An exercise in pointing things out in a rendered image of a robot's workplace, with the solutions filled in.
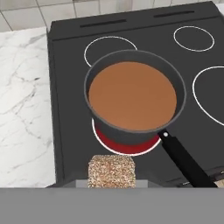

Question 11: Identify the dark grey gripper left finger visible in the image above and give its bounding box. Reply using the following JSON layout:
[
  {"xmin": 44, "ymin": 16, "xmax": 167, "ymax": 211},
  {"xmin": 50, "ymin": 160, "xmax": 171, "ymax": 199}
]
[{"xmin": 61, "ymin": 179, "xmax": 89, "ymax": 189}]

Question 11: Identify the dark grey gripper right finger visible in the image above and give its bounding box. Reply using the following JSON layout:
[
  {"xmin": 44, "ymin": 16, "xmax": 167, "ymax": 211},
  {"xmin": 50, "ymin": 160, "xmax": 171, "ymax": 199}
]
[{"xmin": 135, "ymin": 179, "xmax": 163, "ymax": 189}]

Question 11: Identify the speckled brown sugar cube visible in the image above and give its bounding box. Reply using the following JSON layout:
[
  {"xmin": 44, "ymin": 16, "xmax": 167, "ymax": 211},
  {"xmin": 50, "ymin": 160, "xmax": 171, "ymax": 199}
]
[{"xmin": 87, "ymin": 154, "xmax": 137, "ymax": 189}]

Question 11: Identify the brown hot chocolate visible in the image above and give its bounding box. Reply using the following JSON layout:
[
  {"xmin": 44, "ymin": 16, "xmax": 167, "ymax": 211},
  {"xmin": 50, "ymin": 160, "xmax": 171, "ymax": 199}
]
[{"xmin": 87, "ymin": 60, "xmax": 178, "ymax": 131}]

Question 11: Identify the black hob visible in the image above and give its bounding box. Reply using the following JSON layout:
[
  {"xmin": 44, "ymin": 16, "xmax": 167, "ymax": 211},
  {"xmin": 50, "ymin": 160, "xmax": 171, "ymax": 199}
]
[{"xmin": 45, "ymin": 0, "xmax": 224, "ymax": 189}]

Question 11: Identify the dark grey saucepan black handle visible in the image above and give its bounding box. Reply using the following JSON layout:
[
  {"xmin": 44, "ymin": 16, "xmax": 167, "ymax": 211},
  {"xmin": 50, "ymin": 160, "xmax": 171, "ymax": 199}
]
[{"xmin": 83, "ymin": 49, "xmax": 219, "ymax": 189}]

